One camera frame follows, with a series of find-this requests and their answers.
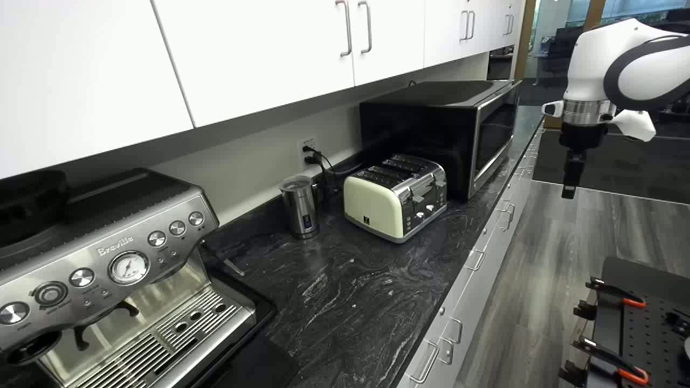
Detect white cabinet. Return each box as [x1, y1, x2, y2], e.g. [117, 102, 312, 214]
[0, 0, 192, 178]
[423, 0, 523, 66]

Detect dark floor mat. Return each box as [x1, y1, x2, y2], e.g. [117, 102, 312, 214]
[532, 127, 690, 205]

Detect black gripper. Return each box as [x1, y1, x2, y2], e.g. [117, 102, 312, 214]
[558, 123, 608, 199]

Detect black orange clamp lower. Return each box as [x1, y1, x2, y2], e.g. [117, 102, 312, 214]
[574, 336, 651, 388]

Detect white far upper cabinet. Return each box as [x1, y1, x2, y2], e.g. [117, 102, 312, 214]
[423, 0, 523, 66]

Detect black power plug and cable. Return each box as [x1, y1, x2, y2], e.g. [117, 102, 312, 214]
[300, 144, 367, 181]

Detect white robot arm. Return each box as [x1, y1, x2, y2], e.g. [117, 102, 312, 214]
[541, 18, 690, 199]

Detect cream and chrome toaster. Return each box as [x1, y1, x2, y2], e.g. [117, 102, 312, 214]
[342, 154, 449, 244]

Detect black orange clamp upper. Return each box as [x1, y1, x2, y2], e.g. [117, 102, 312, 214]
[585, 278, 647, 310]

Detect white upper cabinet left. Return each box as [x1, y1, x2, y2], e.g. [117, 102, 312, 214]
[0, 0, 192, 178]

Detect white upper cabinet door right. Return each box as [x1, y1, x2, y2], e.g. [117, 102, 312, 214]
[349, 0, 423, 85]

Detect white cabinet door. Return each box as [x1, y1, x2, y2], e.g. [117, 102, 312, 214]
[349, 0, 423, 85]
[153, 0, 354, 126]

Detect black perforated breadboard plate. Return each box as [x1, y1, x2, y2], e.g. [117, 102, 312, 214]
[592, 257, 690, 388]

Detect white lower cabinet drawers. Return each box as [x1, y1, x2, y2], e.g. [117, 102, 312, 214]
[396, 129, 541, 388]

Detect stainless steel espresso machine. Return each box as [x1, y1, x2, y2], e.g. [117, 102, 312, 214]
[0, 171, 273, 388]

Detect white upper cabinet door middle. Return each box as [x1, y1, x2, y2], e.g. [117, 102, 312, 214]
[153, 0, 354, 126]

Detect stainless steel milk jug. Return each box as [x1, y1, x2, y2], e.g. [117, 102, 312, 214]
[280, 174, 318, 237]

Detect black microwave oven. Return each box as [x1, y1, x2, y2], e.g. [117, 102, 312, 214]
[361, 80, 517, 200]

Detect black orange clamp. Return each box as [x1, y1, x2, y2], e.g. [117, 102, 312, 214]
[585, 278, 647, 310]
[574, 336, 651, 388]

